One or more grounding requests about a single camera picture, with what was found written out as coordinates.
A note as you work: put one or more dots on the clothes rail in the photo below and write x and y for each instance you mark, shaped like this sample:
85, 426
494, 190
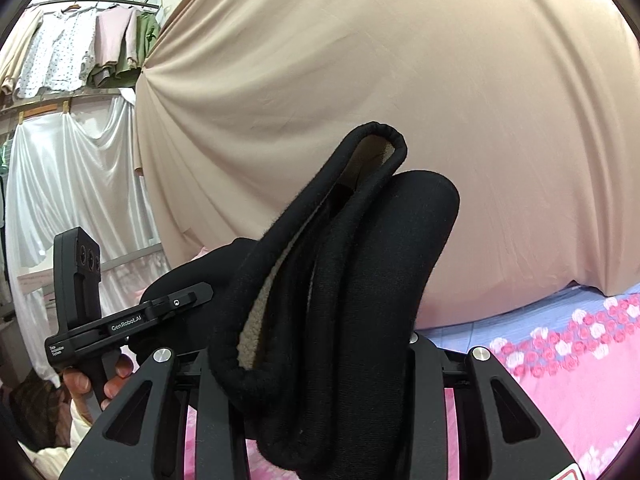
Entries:
100, 6

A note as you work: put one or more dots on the beige curtain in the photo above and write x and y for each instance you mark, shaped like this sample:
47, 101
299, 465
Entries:
375, 85

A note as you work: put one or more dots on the green hanging garment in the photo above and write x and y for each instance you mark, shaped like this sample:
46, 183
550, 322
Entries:
146, 35

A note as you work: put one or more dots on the pink hanging garment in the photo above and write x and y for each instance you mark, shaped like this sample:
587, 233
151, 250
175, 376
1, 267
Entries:
114, 40

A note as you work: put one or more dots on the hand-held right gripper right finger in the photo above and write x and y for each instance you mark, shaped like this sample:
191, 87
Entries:
430, 410

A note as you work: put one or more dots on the person's left hand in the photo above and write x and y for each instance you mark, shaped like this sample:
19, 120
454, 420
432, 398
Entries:
117, 372

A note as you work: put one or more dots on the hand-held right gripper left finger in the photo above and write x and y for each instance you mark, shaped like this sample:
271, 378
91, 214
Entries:
220, 410

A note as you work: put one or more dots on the white dotted hanging garment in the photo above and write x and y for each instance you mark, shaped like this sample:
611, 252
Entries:
57, 52

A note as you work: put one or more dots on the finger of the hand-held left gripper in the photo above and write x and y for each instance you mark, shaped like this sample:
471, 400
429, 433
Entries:
182, 296

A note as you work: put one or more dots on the beige hanging garment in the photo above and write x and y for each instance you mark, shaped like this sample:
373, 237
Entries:
17, 55

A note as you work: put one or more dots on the white satin curtain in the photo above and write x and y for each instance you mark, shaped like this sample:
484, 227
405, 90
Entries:
75, 170

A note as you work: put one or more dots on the pink floral bedsheet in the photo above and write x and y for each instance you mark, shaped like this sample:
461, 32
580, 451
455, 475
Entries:
575, 385

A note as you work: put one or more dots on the brown dark cloth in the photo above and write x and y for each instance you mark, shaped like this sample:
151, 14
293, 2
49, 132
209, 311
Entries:
37, 405

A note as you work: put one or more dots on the black pants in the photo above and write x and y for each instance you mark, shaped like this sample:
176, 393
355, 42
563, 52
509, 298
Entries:
350, 285

